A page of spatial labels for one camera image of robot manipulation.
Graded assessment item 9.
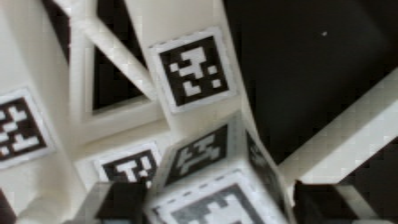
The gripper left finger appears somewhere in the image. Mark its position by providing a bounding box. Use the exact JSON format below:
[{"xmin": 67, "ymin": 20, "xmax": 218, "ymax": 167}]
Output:
[{"xmin": 64, "ymin": 180, "xmax": 149, "ymax": 224}]

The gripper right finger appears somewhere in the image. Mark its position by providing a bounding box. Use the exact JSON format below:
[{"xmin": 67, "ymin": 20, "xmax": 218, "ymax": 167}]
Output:
[{"xmin": 293, "ymin": 182, "xmax": 380, "ymax": 224}]

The white nut cube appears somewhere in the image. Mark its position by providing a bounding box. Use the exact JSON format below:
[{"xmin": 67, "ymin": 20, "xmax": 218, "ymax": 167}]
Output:
[{"xmin": 144, "ymin": 113, "xmax": 296, "ymax": 224}]

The white chair back frame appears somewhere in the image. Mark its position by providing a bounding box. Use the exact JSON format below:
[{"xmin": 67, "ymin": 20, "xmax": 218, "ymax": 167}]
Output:
[{"xmin": 0, "ymin": 0, "xmax": 250, "ymax": 224}]

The white U-shaped fence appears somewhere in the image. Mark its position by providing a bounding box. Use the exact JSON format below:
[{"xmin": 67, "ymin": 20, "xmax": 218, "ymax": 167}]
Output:
[{"xmin": 279, "ymin": 68, "xmax": 398, "ymax": 187}]

